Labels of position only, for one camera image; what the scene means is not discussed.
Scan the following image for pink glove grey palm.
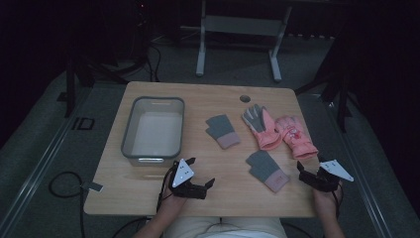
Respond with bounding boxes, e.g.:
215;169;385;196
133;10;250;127
241;103;283;152

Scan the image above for metal floor rail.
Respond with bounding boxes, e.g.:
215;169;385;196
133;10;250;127
324;98;394;238
0;84;94;238

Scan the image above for grey pink sock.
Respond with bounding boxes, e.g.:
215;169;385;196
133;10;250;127
245;150;291;193
204;114;242;151

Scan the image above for white metal desk frame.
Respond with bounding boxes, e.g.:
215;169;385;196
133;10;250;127
179;0;293;83

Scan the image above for pink glove with print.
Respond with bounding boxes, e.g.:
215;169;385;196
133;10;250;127
274;114;319;161

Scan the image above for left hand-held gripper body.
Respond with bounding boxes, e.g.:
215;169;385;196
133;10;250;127
167;159;209;200

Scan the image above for person's right hand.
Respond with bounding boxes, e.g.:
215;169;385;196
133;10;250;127
312;184;343;219

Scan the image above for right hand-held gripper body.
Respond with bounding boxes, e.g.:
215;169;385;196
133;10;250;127
298;159;355;193

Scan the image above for grey table edge clip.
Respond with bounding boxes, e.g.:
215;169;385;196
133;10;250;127
80;180;104;193

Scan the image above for black looped floor cable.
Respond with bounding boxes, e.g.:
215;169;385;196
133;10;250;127
48;171;87;238

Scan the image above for left hand-held gripper cable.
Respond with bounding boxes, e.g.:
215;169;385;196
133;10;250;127
111;166;176;238

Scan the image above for person's left hand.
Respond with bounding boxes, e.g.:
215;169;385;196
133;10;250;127
159;178;188;216

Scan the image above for hand-held gripper cable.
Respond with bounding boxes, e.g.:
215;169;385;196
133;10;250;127
331;181;345;220
111;166;176;238

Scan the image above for right hand-held gripper cable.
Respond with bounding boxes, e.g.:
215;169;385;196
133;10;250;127
331;181;345;220

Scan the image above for black background floor cable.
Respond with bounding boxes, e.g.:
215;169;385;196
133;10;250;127
147;42;163;83

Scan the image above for black metal stand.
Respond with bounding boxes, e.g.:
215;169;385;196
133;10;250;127
56;0;154;119
294;31;357;134

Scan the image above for person's light trousers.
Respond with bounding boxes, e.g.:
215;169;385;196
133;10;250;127
163;215;289;238

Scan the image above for grey plastic bin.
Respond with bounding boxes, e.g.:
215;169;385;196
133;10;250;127
120;95;185;168

